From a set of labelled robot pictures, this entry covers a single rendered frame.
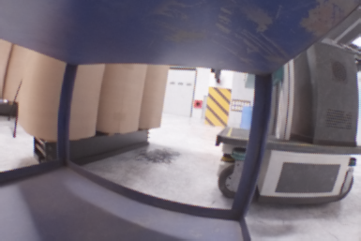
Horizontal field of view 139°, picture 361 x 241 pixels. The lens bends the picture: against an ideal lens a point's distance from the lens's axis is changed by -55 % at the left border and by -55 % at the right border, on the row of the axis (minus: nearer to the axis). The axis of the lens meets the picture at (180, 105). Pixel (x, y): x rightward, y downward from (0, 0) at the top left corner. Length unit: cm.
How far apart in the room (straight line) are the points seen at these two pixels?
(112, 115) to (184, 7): 83
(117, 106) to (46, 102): 46
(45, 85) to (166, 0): 59
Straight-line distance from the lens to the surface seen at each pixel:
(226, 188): 77
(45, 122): 68
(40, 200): 46
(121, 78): 94
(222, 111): 569
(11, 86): 226
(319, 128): 80
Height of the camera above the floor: 40
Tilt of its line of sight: 2 degrees up
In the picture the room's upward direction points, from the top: 8 degrees clockwise
